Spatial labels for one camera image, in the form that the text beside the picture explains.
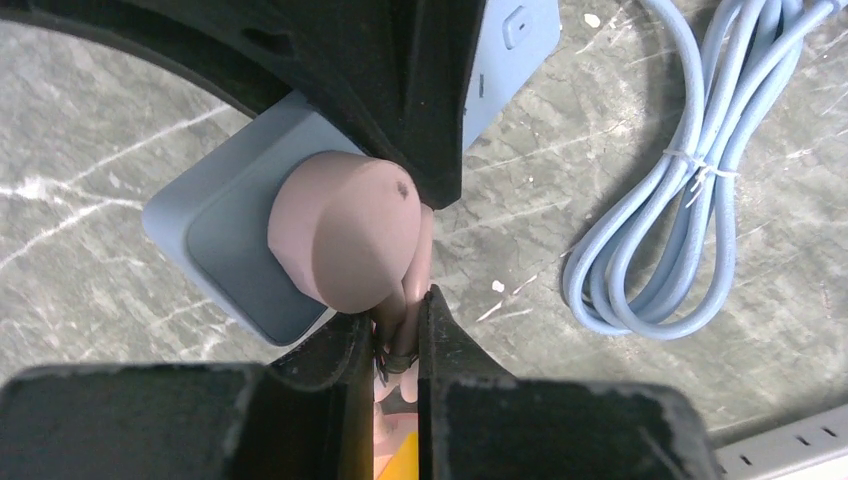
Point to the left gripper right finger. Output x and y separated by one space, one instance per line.
478 421

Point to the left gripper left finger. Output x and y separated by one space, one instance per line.
304 416

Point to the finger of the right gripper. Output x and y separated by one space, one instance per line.
391 75

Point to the yellow plug adapter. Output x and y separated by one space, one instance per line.
404 463

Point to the pink round plug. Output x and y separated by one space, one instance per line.
344 227

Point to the blue power strip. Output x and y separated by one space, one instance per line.
212 220

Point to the white power strip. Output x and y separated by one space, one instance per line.
812 448

